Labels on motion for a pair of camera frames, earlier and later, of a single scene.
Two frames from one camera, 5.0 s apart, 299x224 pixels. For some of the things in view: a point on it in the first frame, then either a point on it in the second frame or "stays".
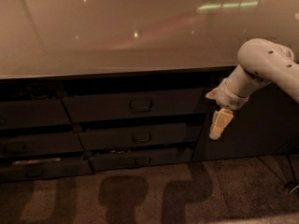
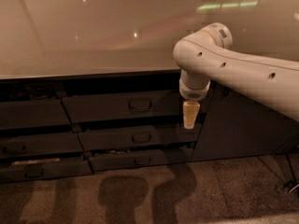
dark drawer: [33, 113] stays
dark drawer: [140, 159] stays
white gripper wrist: [228, 98] → [194, 94]
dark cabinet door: [265, 125] stays
